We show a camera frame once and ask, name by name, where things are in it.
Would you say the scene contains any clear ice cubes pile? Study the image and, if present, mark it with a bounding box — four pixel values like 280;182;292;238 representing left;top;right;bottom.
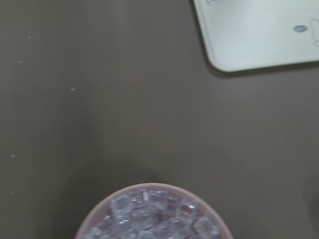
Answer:
83;189;220;239

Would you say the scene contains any cream rabbit tray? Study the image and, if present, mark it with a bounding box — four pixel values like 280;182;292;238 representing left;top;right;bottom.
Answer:
194;0;319;72

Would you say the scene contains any pink bowl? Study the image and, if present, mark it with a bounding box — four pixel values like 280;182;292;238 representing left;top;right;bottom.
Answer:
75;183;234;239

